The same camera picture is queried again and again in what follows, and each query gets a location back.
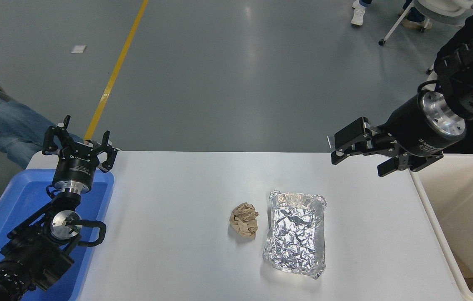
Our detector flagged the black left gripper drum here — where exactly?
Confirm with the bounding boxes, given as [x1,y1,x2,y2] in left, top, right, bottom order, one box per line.
[52,142,104,189]

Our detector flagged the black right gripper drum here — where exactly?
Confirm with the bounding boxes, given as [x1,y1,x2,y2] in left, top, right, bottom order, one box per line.
[371,94,457,158]

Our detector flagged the silver foil plate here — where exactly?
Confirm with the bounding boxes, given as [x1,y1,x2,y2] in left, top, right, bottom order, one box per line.
[263,190,328,280]

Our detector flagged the large pale dustbin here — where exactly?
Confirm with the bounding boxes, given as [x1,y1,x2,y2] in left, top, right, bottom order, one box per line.
[410,154,473,301]

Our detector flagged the blue plastic tray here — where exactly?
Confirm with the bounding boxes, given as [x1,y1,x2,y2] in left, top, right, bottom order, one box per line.
[0,168,115,301]

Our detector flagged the white wheeled chair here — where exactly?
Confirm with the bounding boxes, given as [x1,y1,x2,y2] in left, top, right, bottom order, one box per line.
[378,0,473,46]

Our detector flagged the crumpled tan paper ball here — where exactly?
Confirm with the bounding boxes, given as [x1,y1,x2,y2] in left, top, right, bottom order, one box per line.
[229,203,259,240]

